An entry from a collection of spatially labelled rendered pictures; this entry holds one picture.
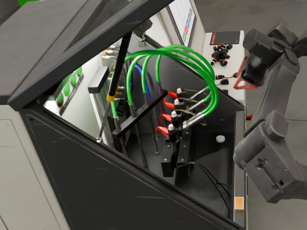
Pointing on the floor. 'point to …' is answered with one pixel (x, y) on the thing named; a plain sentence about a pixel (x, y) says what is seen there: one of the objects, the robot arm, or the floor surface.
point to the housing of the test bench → (8, 56)
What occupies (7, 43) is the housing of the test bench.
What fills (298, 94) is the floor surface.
